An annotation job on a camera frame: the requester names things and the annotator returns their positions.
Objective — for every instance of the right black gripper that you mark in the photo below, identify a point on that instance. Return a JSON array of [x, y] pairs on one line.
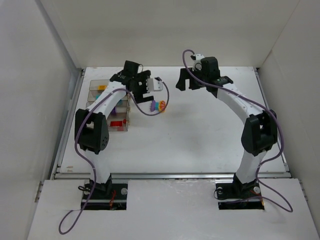
[[187, 78]]

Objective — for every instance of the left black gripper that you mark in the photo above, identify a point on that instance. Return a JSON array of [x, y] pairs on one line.
[[141, 86]]

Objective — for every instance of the yellow flower lego block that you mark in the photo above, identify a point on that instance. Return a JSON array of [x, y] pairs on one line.
[[161, 106]]

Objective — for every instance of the red lego block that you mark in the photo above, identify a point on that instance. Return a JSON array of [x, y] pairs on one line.
[[116, 124]]

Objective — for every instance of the purple square lego block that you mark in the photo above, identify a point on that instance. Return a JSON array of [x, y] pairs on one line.
[[114, 111]]

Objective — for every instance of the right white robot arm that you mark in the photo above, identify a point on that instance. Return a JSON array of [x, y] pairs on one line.
[[260, 130]]

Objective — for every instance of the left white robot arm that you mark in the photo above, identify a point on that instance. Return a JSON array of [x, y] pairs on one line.
[[91, 130]]

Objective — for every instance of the clear compartment organizer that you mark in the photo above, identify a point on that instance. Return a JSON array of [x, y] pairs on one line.
[[113, 96]]

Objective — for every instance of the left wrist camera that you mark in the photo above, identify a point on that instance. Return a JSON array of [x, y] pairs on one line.
[[154, 85]]

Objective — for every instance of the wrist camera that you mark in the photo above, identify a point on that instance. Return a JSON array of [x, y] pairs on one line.
[[154, 85], [197, 65]]

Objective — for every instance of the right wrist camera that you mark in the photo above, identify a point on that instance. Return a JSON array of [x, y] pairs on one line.
[[197, 65]]

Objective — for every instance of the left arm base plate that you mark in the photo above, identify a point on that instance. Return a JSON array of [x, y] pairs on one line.
[[114, 198]]

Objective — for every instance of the aluminium rail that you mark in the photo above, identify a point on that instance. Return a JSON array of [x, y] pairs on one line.
[[139, 176]]

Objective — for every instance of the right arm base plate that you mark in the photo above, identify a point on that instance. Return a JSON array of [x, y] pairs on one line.
[[235, 196]]

